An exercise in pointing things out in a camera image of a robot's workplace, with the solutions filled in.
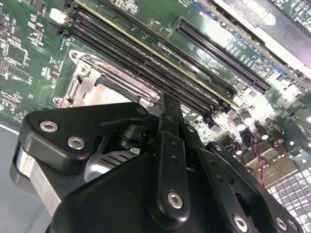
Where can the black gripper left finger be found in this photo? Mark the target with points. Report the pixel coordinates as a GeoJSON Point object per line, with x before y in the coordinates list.
{"type": "Point", "coordinates": [36, 140]}

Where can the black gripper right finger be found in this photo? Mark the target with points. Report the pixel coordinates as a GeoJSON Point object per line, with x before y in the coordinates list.
{"type": "Point", "coordinates": [224, 194]}

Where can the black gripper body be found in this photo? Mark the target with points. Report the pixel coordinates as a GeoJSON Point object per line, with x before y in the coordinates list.
{"type": "Point", "coordinates": [109, 201]}

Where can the metal socket cover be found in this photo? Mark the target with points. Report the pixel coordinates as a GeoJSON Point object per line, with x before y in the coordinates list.
{"type": "Point", "coordinates": [90, 85]}

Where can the silver green CPU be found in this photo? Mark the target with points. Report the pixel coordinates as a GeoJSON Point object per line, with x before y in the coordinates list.
{"type": "Point", "coordinates": [109, 97]}

